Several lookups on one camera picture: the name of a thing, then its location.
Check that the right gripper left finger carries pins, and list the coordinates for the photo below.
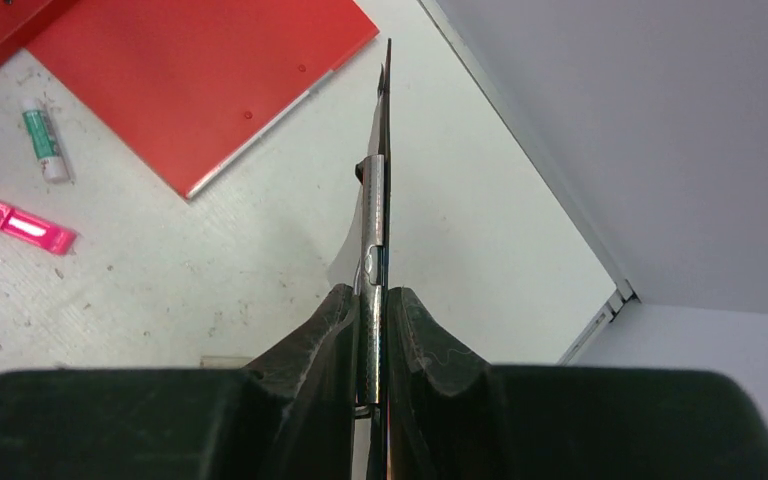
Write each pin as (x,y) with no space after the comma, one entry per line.
(287,414)

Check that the green white glue stick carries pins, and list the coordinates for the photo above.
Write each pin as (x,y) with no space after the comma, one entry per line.
(45,142)

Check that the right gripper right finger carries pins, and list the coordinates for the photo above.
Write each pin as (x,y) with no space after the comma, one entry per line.
(453,415)

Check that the pink highlighter marker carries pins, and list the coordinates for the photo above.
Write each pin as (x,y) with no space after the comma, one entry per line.
(36,231)

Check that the black clipboard with paper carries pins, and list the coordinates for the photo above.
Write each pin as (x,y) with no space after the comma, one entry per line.
(370,233)

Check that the thin red folder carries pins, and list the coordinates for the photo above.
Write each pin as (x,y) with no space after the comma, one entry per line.
(189,85)

